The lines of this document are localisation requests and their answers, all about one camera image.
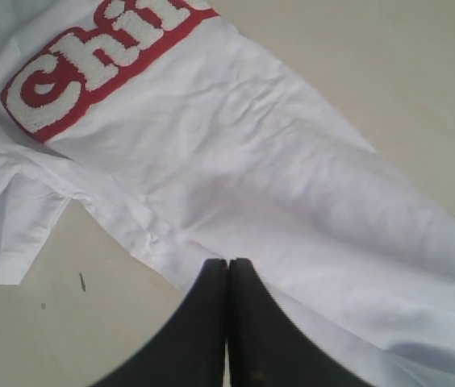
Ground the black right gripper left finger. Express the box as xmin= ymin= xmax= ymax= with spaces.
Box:
xmin=95 ymin=259 xmax=228 ymax=387

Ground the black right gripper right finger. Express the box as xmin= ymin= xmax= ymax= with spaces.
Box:
xmin=227 ymin=258 xmax=370 ymax=387

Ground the white t-shirt red Chinese patch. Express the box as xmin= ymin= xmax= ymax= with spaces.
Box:
xmin=0 ymin=1 xmax=455 ymax=386

